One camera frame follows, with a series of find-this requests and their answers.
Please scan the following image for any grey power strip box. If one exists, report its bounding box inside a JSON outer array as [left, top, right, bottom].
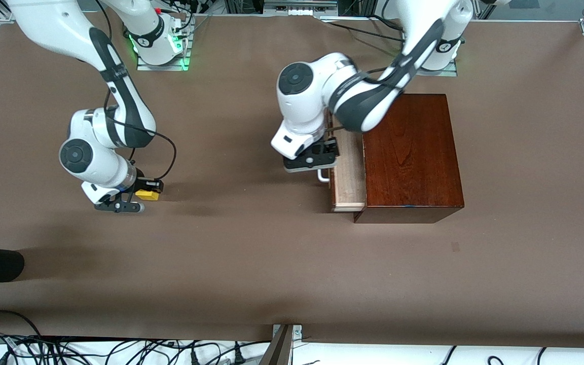
[[264, 0, 338, 13]]

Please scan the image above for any aluminium equipment rack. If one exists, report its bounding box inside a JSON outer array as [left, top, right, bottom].
[[224, 0, 374, 17]]

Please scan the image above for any grey cable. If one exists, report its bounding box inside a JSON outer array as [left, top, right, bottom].
[[170, 0, 212, 40]]

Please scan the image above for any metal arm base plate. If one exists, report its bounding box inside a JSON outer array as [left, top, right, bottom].
[[416, 58, 459, 77], [136, 30, 191, 71]]

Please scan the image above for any brown paper table cover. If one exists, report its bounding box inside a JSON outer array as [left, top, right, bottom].
[[0, 13, 584, 350]]

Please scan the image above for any metal bracket with dark post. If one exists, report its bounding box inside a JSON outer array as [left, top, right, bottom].
[[259, 324, 303, 365]]

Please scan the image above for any wooden drawer with white handle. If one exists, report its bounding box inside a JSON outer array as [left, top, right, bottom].
[[317, 109, 368, 212]]

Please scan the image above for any white bench surface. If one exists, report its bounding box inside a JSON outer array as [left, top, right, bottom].
[[0, 337, 584, 365]]

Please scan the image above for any dark brown wooden cabinet box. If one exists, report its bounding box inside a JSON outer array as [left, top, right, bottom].
[[354, 93, 465, 224]]

